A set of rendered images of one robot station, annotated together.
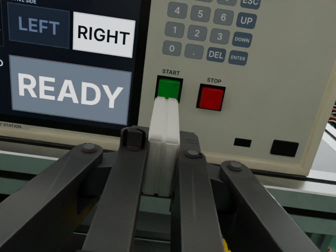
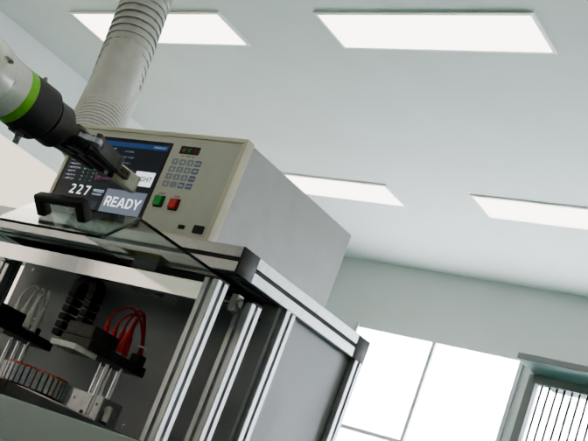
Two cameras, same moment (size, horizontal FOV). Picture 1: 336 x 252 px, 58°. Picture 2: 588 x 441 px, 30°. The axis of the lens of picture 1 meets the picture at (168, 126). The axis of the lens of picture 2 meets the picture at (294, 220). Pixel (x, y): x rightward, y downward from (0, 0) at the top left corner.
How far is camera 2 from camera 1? 183 cm
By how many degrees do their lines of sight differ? 56
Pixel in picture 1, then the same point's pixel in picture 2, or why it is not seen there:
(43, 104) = (109, 208)
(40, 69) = (115, 193)
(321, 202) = (195, 243)
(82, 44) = not seen: hidden behind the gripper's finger
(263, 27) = (200, 173)
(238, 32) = (191, 176)
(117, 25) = (149, 175)
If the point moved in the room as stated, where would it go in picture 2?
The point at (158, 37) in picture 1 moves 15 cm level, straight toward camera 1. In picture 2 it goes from (162, 178) to (112, 138)
